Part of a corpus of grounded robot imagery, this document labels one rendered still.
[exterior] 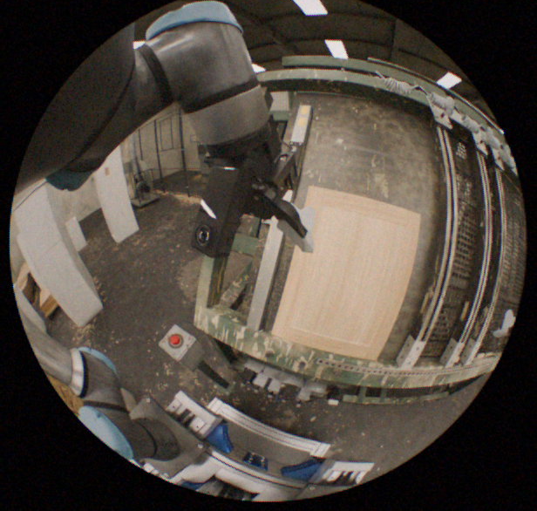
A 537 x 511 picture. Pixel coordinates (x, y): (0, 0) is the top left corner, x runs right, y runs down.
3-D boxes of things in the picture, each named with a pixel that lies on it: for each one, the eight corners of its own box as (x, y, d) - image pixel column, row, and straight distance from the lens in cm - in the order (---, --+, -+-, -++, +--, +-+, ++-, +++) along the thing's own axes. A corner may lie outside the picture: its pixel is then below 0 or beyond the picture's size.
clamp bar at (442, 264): (391, 359, 83) (407, 395, 66) (420, 106, 112) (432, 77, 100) (409, 360, 88) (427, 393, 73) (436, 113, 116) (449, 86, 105)
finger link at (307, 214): (335, 227, 30) (300, 186, 26) (323, 258, 27) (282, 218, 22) (321, 228, 32) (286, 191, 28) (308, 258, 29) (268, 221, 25)
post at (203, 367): (220, 385, 160) (183, 357, 90) (223, 380, 160) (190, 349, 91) (226, 389, 158) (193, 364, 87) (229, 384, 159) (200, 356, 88)
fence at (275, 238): (250, 323, 76) (246, 327, 73) (301, 110, 89) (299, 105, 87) (261, 328, 75) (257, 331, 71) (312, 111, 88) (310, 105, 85)
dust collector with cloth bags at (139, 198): (126, 204, 653) (114, 141, 638) (143, 195, 673) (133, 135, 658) (140, 210, 526) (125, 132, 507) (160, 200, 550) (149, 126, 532)
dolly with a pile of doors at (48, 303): (48, 303, 440) (40, 292, 430) (61, 289, 421) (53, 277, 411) (50, 323, 390) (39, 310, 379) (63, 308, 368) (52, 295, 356)
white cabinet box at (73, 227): (71, 250, 559) (61, 227, 543) (85, 239, 553) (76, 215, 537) (71, 256, 516) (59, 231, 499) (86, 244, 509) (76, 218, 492)
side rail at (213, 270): (210, 298, 91) (195, 303, 83) (264, 100, 112) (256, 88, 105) (220, 303, 88) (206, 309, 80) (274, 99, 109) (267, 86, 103)
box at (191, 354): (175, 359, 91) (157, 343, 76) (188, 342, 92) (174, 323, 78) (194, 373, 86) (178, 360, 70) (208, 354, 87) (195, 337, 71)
